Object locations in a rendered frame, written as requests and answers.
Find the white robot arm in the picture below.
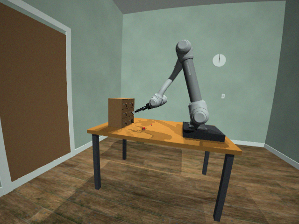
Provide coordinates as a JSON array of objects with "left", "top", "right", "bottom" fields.
[{"left": 149, "top": 40, "right": 209, "bottom": 130}]

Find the small brown chest of drawers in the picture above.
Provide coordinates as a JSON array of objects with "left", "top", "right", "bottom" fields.
[{"left": 108, "top": 98, "right": 123, "bottom": 128}]

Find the dark brown drawer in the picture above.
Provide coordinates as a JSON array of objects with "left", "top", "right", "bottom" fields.
[
  {"left": 122, "top": 108, "right": 128, "bottom": 118},
  {"left": 122, "top": 117, "right": 128, "bottom": 127},
  {"left": 128, "top": 107, "right": 134, "bottom": 116},
  {"left": 128, "top": 115, "right": 134, "bottom": 124},
  {"left": 122, "top": 99, "right": 128, "bottom": 109},
  {"left": 129, "top": 99, "right": 134, "bottom": 107}
]

